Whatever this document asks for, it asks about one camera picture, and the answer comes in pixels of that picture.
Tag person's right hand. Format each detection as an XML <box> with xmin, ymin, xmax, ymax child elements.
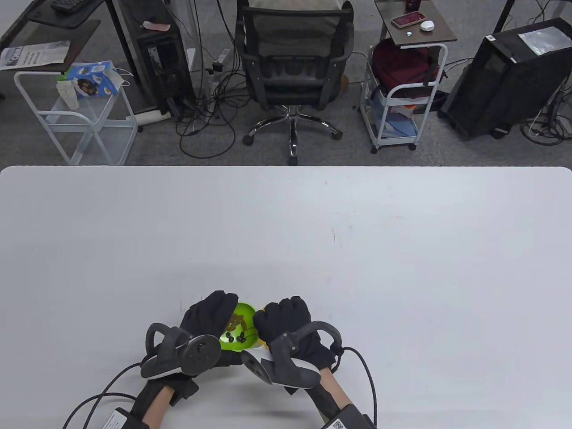
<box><xmin>253</xmin><ymin>296</ymin><xmax>336</xmax><ymax>393</ymax></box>

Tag person's left hand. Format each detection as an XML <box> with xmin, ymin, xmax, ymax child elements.
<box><xmin>150</xmin><ymin>290</ymin><xmax>245</xmax><ymax>395</ymax></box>

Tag green dish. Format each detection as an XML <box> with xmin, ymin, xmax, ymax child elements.
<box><xmin>219</xmin><ymin>303</ymin><xmax>262</xmax><ymax>351</ymax></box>

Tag person's right forearm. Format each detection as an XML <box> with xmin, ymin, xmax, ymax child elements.
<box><xmin>308</xmin><ymin>369</ymin><xmax>358</xmax><ymax>418</ymax></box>

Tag person's left forearm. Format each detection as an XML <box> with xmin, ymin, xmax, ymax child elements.
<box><xmin>130</xmin><ymin>380</ymin><xmax>199</xmax><ymax>429</ymax></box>

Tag grey left hand controller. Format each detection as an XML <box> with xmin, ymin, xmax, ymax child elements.
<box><xmin>140</xmin><ymin>323</ymin><xmax>222</xmax><ymax>380</ymax></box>

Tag grey hand controller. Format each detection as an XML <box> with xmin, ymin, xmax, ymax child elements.
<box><xmin>241</xmin><ymin>321</ymin><xmax>344</xmax><ymax>389</ymax></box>
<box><xmin>140</xmin><ymin>323</ymin><xmax>222</xmax><ymax>380</ymax></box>

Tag grey right hand controller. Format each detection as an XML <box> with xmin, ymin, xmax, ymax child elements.
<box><xmin>241</xmin><ymin>321</ymin><xmax>344</xmax><ymax>389</ymax></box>

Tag black right wrist sensor box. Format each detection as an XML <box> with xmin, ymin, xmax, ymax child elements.
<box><xmin>321</xmin><ymin>404</ymin><xmax>374</xmax><ymax>429</ymax></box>

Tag black wrist sensor box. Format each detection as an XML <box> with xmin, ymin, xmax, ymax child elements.
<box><xmin>102</xmin><ymin>407</ymin><xmax>143</xmax><ymax>429</ymax></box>
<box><xmin>321</xmin><ymin>404</ymin><xmax>374</xmax><ymax>429</ymax></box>

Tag black left wrist sensor box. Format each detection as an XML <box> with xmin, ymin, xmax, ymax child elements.
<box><xmin>102</xmin><ymin>407</ymin><xmax>143</xmax><ymax>429</ymax></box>

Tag white tube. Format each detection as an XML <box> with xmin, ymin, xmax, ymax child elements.
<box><xmin>126</xmin><ymin>109</ymin><xmax>171</xmax><ymax>126</ymax></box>

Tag blue bag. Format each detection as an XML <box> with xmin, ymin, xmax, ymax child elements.
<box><xmin>373</xmin><ymin>89</ymin><xmax>421</xmax><ymax>139</ymax></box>

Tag black mesh office chair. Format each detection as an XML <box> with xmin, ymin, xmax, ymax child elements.
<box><xmin>236</xmin><ymin>0</ymin><xmax>355</xmax><ymax>166</ymax></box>

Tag white rolling cart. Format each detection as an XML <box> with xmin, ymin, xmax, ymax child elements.
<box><xmin>360</xmin><ymin>42</ymin><xmax>449</xmax><ymax>155</ymax></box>

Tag black open computer tower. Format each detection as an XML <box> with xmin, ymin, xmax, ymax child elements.
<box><xmin>112</xmin><ymin>0</ymin><xmax>197</xmax><ymax>112</ymax></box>

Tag white plastic bottle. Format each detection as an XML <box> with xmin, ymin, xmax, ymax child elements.
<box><xmin>56</xmin><ymin>80</ymin><xmax>80</xmax><ymax>109</ymax></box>

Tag blue cardboard box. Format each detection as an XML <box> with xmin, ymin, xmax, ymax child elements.
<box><xmin>66</xmin><ymin>60</ymin><xmax>120</xmax><ymax>99</ymax></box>

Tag dark red backpack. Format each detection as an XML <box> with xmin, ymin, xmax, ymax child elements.
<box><xmin>372</xmin><ymin>38</ymin><xmax>447</xmax><ymax>99</ymax></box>

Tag folded newspaper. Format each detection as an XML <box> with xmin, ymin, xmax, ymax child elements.
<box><xmin>0</xmin><ymin>40</ymin><xmax>71</xmax><ymax>71</ymax></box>

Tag black closed computer tower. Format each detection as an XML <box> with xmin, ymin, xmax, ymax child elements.
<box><xmin>437</xmin><ymin>18</ymin><xmax>572</xmax><ymax>141</ymax></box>

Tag black desk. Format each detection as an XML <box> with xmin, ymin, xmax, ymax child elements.
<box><xmin>0</xmin><ymin>0</ymin><xmax>157</xmax><ymax>114</ymax></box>

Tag red phone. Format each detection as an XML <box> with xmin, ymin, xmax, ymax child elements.
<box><xmin>391</xmin><ymin>12</ymin><xmax>426</xmax><ymax>28</ymax></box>

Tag brown side table top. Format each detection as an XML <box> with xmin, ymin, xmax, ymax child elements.
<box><xmin>374</xmin><ymin>0</ymin><xmax>458</xmax><ymax>47</ymax></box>

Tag black keyboard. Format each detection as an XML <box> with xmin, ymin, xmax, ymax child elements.
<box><xmin>49</xmin><ymin>0</ymin><xmax>92</xmax><ymax>13</ymax></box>

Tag black desk leg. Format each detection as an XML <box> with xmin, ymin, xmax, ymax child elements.
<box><xmin>492</xmin><ymin>0</ymin><xmax>519</xmax><ymax>34</ymax></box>

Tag clear plastic bag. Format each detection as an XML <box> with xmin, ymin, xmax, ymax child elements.
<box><xmin>518</xmin><ymin>26</ymin><xmax>572</xmax><ymax>56</ymax></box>

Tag black right glove cable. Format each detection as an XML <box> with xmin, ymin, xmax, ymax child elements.
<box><xmin>335</xmin><ymin>346</ymin><xmax>378</xmax><ymax>429</ymax></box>

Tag black glove cable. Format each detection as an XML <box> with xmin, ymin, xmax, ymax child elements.
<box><xmin>63</xmin><ymin>363</ymin><xmax>143</xmax><ymax>429</ymax></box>
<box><xmin>335</xmin><ymin>346</ymin><xmax>378</xmax><ymax>429</ymax></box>

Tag black left glove cable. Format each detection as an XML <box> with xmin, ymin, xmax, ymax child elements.
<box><xmin>63</xmin><ymin>363</ymin><xmax>143</xmax><ymax>429</ymax></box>

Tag tangle of black cables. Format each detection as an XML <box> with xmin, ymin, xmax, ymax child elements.
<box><xmin>174</xmin><ymin>0</ymin><xmax>251</xmax><ymax>159</ymax></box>

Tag white wire cart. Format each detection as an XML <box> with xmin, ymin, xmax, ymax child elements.
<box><xmin>13</xmin><ymin>69</ymin><xmax>139</xmax><ymax>166</ymax></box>

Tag coiled black cables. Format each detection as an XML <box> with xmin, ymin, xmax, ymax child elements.
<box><xmin>518</xmin><ymin>76</ymin><xmax>572</xmax><ymax>146</ymax></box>

